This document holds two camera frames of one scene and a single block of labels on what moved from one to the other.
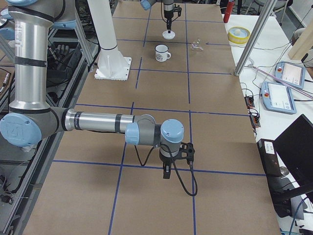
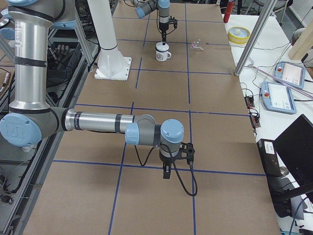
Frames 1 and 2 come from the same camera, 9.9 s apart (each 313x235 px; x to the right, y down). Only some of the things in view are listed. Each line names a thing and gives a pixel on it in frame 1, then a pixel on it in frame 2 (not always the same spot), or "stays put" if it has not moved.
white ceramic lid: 167,35 → 160,47
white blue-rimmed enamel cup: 161,53 stays put
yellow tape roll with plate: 238,35 stays put
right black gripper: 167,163 stays put
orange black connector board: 249,102 stays put
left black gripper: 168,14 → 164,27
